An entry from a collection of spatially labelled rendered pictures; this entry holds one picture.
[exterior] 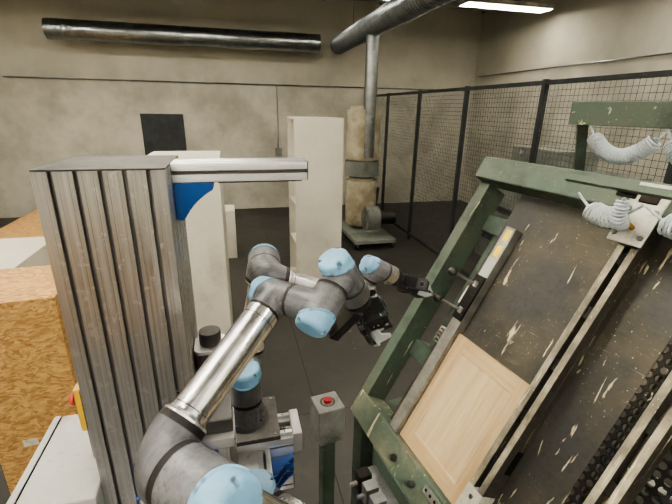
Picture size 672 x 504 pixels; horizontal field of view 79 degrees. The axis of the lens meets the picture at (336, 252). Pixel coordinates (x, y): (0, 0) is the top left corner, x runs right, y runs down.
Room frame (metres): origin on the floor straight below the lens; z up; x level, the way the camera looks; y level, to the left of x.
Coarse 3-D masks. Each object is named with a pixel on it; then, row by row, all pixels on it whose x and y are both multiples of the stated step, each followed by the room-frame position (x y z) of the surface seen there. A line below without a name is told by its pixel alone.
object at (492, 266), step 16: (512, 240) 1.52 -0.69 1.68; (480, 272) 1.52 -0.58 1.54; (496, 272) 1.49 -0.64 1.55; (464, 320) 1.44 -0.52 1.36; (448, 336) 1.44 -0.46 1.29; (432, 352) 1.45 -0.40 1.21; (432, 368) 1.40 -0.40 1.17; (416, 384) 1.41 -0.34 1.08; (416, 400) 1.37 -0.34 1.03; (400, 416) 1.36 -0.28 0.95
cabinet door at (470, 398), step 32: (448, 352) 1.41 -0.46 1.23; (480, 352) 1.31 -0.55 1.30; (448, 384) 1.33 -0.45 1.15; (480, 384) 1.23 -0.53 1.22; (512, 384) 1.15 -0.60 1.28; (416, 416) 1.33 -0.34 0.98; (448, 416) 1.24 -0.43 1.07; (480, 416) 1.16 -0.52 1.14; (416, 448) 1.24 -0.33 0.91; (448, 448) 1.16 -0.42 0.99; (480, 448) 1.08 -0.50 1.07; (448, 480) 1.08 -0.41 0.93
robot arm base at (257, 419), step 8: (240, 408) 1.19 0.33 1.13; (248, 408) 1.19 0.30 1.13; (256, 408) 1.20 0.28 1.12; (264, 408) 1.24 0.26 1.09; (240, 416) 1.18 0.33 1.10; (248, 416) 1.18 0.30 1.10; (256, 416) 1.20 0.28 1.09; (264, 416) 1.22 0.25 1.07; (240, 424) 1.17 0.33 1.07; (248, 424) 1.17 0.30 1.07; (256, 424) 1.18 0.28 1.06; (264, 424) 1.21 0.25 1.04; (240, 432) 1.17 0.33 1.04; (248, 432) 1.17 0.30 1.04
